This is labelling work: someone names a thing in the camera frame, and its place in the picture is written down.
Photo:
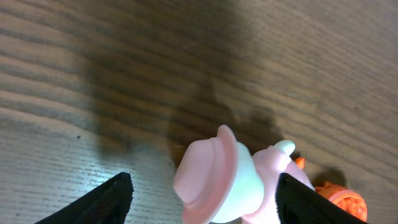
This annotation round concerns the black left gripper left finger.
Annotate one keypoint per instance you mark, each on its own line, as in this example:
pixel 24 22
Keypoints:
pixel 109 203

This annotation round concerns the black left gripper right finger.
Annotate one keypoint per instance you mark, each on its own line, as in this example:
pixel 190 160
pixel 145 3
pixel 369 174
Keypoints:
pixel 298 204

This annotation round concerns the orange ribbed round toy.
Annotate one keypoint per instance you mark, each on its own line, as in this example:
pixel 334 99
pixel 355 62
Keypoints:
pixel 345 199

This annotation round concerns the pink pig toy figure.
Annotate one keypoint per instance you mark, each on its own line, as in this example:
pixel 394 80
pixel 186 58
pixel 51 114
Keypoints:
pixel 218 180

